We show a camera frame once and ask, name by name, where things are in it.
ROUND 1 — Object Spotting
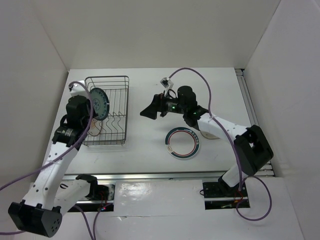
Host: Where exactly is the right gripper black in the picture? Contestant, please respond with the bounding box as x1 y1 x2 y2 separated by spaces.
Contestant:
140 90 187 119

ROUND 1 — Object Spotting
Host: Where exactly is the blue floral small plate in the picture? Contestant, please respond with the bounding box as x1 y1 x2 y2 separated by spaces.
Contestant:
90 87 110 121

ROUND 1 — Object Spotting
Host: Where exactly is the orange sunburst plate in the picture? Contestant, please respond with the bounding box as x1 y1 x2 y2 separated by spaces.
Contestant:
88 118 102 137

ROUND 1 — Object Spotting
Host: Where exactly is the green red rimmed plate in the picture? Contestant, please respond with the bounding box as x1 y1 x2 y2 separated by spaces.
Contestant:
164 126 200 161

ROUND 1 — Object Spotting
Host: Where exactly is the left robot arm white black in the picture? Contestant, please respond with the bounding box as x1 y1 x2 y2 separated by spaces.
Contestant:
8 95 109 238

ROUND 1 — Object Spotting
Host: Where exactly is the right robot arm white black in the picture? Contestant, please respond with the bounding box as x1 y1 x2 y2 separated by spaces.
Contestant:
140 86 274 196

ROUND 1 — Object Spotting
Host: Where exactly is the clear glass square plate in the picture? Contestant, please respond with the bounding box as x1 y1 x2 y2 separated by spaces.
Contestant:
200 131 219 140

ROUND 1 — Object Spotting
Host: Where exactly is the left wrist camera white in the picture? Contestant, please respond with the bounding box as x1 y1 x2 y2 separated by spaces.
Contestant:
68 80 88 98

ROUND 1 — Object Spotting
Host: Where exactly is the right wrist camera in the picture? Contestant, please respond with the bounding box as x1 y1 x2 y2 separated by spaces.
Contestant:
160 77 174 95

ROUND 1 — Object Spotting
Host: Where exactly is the grey wire dish rack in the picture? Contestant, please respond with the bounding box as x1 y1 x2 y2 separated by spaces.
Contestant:
83 75 130 147

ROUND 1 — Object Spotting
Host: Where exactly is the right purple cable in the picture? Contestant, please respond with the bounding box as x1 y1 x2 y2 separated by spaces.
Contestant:
167 67 273 222

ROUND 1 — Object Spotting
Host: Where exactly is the aluminium front rail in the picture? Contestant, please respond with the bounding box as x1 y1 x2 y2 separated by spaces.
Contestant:
61 170 226 181

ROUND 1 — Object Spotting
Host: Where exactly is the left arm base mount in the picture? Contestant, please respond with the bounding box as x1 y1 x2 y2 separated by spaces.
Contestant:
75 184 116 213

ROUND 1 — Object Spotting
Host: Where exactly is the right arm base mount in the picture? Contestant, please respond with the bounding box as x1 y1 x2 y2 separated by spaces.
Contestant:
199 182 250 210

